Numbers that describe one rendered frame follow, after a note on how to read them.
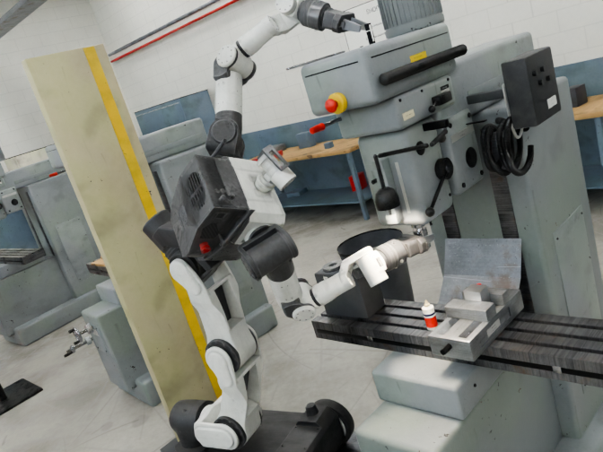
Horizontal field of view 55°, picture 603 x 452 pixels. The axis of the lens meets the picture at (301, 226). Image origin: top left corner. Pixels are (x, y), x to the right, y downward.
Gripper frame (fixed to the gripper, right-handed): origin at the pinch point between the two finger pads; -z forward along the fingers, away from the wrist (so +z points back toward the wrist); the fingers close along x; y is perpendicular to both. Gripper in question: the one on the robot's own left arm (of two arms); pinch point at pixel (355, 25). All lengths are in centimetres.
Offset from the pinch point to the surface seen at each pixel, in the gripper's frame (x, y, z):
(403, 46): 6.2, -0.7, -18.6
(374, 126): 12.8, -24.1, -18.0
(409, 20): -15.1, 3.3, -11.8
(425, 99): -0.2, -15.6, -27.8
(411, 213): 10, -49, -36
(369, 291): -7, -95, -25
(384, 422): 32, -113, -52
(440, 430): 33, -103, -69
